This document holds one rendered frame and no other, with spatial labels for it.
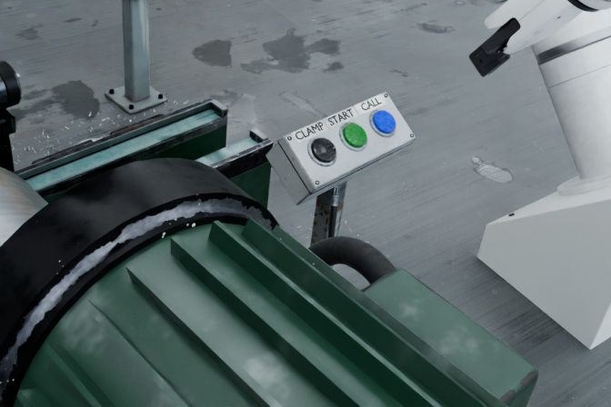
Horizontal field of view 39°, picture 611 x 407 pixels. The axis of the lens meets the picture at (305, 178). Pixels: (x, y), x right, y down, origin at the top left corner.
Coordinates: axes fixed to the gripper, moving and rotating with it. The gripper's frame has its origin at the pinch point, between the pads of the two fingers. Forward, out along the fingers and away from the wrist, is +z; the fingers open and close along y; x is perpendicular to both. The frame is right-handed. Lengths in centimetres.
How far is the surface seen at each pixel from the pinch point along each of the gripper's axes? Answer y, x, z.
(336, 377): 64, 17, -37
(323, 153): 22.6, 0.4, 8.0
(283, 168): 25.5, -0.7, 12.0
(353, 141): 18.0, 0.6, 8.1
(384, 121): 12.4, 0.1, 8.0
